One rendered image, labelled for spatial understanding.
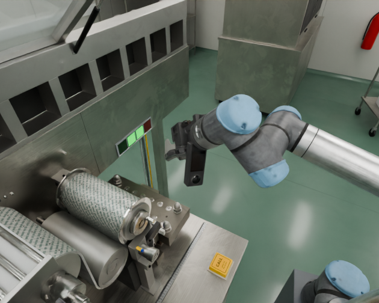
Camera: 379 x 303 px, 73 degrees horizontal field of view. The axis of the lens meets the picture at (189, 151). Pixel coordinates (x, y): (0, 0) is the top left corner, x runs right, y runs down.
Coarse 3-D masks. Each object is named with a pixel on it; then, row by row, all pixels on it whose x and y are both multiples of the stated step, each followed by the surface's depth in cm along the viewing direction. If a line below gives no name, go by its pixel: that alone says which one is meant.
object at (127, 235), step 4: (72, 176) 82; (68, 180) 81; (64, 188) 80; (140, 204) 74; (144, 204) 76; (148, 204) 78; (136, 208) 72; (140, 208) 74; (144, 208) 77; (148, 208) 79; (132, 212) 72; (136, 212) 73; (132, 216) 72; (128, 220) 71; (128, 224) 71; (124, 228) 71; (128, 228) 72; (124, 232) 71; (128, 232) 73; (124, 236) 72; (128, 236) 73; (132, 236) 76
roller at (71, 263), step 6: (60, 258) 53; (66, 258) 55; (72, 258) 57; (78, 258) 59; (60, 264) 54; (66, 264) 56; (72, 264) 58; (78, 264) 60; (54, 270) 53; (60, 270) 55; (66, 270) 56; (72, 270) 58; (78, 270) 60; (36, 294) 51; (30, 300) 50; (36, 300) 51; (42, 300) 53
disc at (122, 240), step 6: (144, 198) 76; (132, 204) 71; (138, 204) 74; (150, 204) 81; (150, 210) 82; (126, 216) 70; (120, 228) 69; (120, 234) 70; (120, 240) 71; (126, 240) 75
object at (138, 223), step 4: (140, 212) 74; (144, 212) 75; (148, 212) 77; (136, 216) 73; (140, 216) 73; (144, 216) 75; (132, 220) 72; (136, 220) 72; (140, 220) 74; (144, 220) 77; (132, 224) 72; (136, 224) 72; (140, 224) 75; (144, 224) 77; (132, 228) 72; (136, 228) 73; (140, 228) 76; (144, 228) 78; (132, 232) 73; (136, 232) 74; (140, 232) 76
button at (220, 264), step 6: (216, 252) 103; (216, 258) 101; (222, 258) 101; (228, 258) 101; (216, 264) 99; (222, 264) 99; (228, 264) 99; (216, 270) 97; (222, 270) 97; (228, 270) 98; (222, 276) 98
